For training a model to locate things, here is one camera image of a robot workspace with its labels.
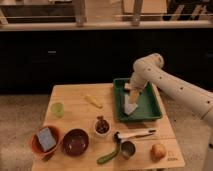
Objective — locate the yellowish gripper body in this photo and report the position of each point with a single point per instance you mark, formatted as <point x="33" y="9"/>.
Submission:
<point x="134" y="94"/>

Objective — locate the yellow banana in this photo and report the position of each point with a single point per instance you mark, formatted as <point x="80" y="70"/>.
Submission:
<point x="92" y="100"/>

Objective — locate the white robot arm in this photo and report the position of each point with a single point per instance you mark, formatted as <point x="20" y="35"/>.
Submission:
<point x="149" y="69"/>

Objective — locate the purple bowl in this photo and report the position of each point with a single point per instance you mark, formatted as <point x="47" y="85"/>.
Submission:
<point x="75" y="142"/>

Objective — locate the orange bowl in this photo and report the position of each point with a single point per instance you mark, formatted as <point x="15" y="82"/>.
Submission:
<point x="35" y="145"/>

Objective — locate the brown wooden block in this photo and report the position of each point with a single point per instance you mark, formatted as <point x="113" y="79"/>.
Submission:
<point x="127" y="87"/>

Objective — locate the grey wedge block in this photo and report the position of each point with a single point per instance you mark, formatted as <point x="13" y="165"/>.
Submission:
<point x="129" y="108"/>

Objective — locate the green plastic tray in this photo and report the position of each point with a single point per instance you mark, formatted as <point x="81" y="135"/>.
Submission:
<point x="148" y="107"/>

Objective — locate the white cup with contents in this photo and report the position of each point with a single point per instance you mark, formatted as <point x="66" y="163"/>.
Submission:
<point x="101" y="127"/>

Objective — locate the small metal cup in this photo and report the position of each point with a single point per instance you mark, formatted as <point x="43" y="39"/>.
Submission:
<point x="127" y="149"/>

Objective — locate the wooden table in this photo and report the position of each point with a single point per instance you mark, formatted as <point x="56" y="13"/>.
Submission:
<point x="78" y="113"/>

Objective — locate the orange fruit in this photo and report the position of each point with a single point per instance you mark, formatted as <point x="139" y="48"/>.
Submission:
<point x="158" y="151"/>

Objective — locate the green cucumber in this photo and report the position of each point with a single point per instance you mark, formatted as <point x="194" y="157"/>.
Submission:
<point x="106" y="158"/>

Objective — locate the green plastic cup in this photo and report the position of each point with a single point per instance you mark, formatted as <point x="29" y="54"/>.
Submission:
<point x="57" y="109"/>

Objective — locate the blue sponge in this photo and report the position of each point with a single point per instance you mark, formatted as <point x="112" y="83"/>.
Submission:
<point x="46" y="139"/>

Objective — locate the white handled black spoon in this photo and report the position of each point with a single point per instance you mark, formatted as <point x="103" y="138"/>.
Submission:
<point x="121" y="136"/>

